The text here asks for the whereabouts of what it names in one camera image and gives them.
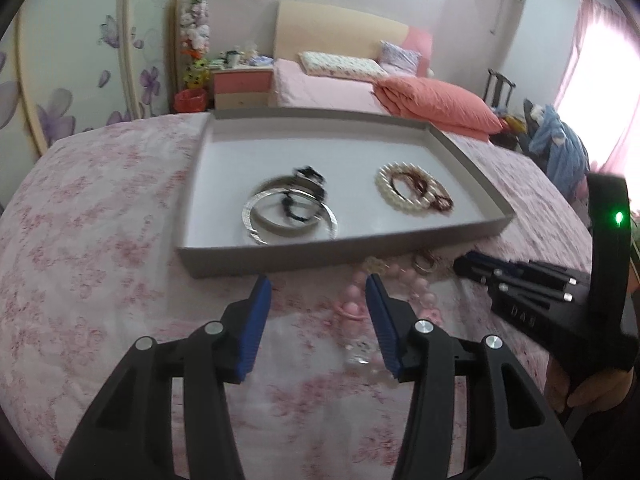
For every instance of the person's right hand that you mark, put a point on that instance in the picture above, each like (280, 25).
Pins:
(595, 390)

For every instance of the white patterned pillow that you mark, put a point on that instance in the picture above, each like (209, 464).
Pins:
(340, 66)

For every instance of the pink floral tablecloth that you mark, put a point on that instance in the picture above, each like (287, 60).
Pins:
(100, 210)

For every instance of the yellow plush toy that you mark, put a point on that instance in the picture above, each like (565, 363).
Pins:
(196, 74)

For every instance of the white cup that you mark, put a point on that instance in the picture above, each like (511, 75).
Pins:
(232, 59)

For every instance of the dark wooden chair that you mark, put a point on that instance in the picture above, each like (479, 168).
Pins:
(497, 87)

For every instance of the pink curtain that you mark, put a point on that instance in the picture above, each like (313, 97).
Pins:
(590, 60)

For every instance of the pink and beige nightstand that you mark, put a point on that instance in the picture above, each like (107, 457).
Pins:
(240, 87)

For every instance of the light blue cloth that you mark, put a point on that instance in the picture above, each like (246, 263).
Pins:
(261, 61)

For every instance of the wardrobe with purple flower doors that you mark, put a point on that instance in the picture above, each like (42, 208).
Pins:
(75, 35)

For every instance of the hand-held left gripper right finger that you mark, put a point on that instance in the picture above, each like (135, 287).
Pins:
(382, 325)

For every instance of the thin silver bangle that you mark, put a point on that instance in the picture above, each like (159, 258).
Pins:
(332, 225)

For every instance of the grey cardboard tray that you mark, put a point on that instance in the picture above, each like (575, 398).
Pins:
(350, 160)

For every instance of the coral duvet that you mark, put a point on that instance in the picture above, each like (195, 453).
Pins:
(440, 105)

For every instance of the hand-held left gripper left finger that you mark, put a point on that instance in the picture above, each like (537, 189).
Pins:
(252, 330)

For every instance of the blue plush garment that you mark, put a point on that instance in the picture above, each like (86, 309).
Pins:
(560, 150)

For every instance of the colourful toys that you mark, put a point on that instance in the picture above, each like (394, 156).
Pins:
(514, 125)

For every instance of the tissue box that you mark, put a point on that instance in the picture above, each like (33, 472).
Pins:
(250, 52)

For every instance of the clear tube of plush toys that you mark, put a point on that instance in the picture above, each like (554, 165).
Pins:
(195, 25)

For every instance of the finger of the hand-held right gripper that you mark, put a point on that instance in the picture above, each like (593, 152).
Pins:
(540, 270)
(525, 282)

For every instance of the purple floral pillow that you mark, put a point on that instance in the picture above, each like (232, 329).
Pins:
(400, 55)

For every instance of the red bag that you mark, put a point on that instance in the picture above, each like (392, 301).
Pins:
(190, 101)

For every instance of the beige and pink headboard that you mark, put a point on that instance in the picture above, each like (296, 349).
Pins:
(340, 25)

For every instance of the pink bed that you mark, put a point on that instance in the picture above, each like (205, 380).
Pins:
(325, 90)

